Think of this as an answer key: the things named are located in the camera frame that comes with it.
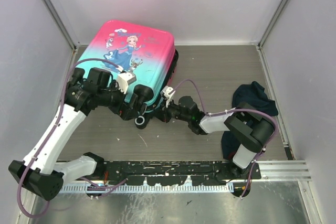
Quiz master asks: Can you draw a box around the navy garment with red trim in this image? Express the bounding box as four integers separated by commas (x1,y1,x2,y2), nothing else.
221,81,279,160

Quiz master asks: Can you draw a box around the aluminium corner post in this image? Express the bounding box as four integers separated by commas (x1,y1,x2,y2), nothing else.
258,0,308,49
26,0,79,51

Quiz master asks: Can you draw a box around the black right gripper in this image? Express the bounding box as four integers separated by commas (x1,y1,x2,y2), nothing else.
151,97,191,123

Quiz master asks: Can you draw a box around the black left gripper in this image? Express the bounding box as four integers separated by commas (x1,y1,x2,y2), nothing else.
98,80,139,120

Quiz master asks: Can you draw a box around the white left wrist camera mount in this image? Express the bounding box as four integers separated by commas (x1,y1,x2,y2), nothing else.
116,72,136,94

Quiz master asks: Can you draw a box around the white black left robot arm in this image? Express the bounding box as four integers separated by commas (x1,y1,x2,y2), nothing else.
8,68,136,201

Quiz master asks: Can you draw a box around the aluminium frame rail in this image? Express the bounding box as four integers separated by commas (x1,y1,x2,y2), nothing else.
25,159,312,183

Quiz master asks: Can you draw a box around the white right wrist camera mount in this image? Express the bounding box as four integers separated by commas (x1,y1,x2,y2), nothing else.
161,86,175,108

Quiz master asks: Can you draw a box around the white slotted cable duct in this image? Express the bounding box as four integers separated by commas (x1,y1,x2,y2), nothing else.
60,183,234,194

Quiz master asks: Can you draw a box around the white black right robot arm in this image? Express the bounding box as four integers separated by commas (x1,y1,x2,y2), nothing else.
161,96,277,179

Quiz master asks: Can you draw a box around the aluminium left corner post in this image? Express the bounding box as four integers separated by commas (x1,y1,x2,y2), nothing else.
26,0,79,51

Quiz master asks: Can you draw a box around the pink teal suitcase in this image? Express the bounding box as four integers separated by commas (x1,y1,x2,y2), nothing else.
75,19,180,130

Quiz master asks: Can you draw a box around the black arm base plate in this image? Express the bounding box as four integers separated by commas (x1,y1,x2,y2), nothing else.
87,161,261,186

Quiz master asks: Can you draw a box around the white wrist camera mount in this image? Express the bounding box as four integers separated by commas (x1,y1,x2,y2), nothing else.
161,86,175,108
116,72,136,94

